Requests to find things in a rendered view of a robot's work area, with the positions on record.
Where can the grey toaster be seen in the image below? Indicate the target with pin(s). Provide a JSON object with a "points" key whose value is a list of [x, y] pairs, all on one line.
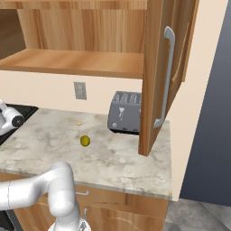
{"points": [[124, 112]]}

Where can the small tan food piece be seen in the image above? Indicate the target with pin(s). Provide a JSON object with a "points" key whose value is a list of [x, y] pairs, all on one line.
{"points": [[78, 123]]}

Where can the open wooden wall cabinet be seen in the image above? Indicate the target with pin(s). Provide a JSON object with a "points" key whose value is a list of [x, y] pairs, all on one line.
{"points": [[75, 61]]}

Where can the grey wall outlet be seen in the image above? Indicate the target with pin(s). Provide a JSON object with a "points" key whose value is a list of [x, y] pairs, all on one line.
{"points": [[80, 90]]}

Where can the black stove hob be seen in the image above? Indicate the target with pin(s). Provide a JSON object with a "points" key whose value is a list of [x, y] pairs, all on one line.
{"points": [[27, 112]]}

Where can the dark oven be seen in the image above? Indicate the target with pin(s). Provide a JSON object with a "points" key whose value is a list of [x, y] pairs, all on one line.
{"points": [[6, 222]]}

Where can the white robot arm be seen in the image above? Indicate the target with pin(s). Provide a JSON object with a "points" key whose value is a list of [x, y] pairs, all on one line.
{"points": [[57, 186]]}

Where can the wooden drawer front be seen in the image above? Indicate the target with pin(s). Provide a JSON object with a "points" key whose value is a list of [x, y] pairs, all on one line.
{"points": [[105, 197]]}

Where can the wooden cabinet door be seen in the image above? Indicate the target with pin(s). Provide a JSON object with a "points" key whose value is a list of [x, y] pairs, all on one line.
{"points": [[153, 75]]}

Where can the wooden base cupboard door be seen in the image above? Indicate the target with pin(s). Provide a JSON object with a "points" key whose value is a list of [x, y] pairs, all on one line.
{"points": [[126, 218]]}

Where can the yellow-green lime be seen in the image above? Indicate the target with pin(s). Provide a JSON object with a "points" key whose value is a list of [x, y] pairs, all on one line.
{"points": [[85, 140]]}

